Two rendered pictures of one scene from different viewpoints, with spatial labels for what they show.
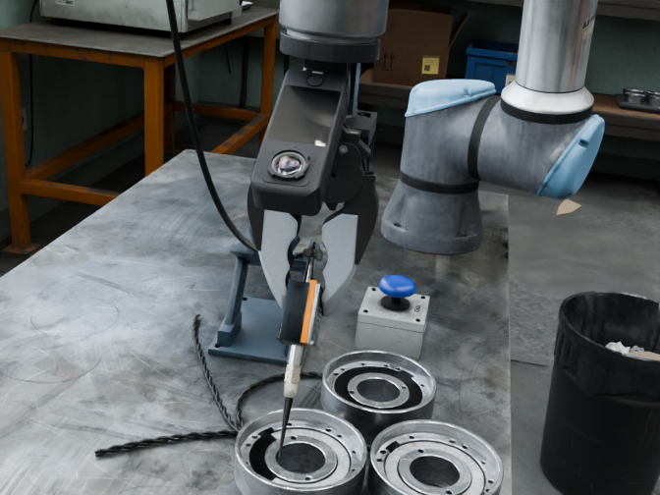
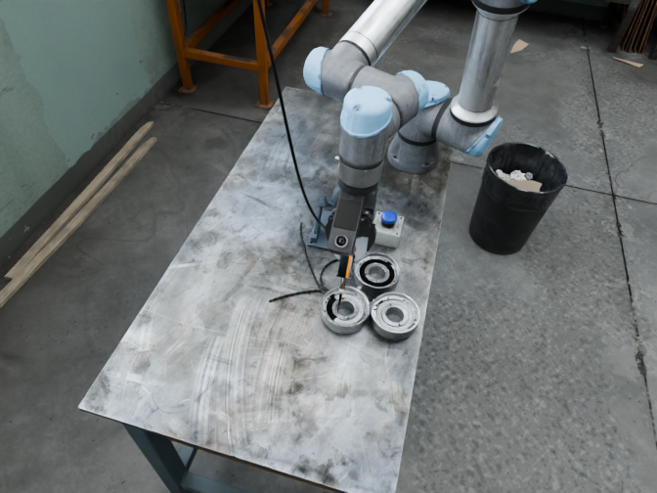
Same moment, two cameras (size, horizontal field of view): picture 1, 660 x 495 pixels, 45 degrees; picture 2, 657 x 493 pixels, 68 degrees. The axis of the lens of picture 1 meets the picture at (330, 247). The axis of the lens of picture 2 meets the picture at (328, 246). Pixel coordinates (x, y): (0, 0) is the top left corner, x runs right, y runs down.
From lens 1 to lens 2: 47 cm
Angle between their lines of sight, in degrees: 26
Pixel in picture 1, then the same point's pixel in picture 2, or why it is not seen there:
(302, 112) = (346, 213)
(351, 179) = (365, 228)
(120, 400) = (274, 273)
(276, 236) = not seen: hidden behind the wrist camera
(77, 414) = (259, 281)
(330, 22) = (358, 184)
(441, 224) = (416, 159)
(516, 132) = (455, 127)
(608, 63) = not seen: outside the picture
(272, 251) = not seen: hidden behind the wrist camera
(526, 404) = (467, 193)
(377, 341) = (378, 240)
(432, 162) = (414, 131)
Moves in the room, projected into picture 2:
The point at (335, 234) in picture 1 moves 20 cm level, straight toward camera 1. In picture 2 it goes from (359, 243) to (351, 333)
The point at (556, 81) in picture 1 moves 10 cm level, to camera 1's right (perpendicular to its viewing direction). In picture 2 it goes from (477, 107) to (519, 111)
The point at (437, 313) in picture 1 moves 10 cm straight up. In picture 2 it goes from (408, 217) to (415, 189)
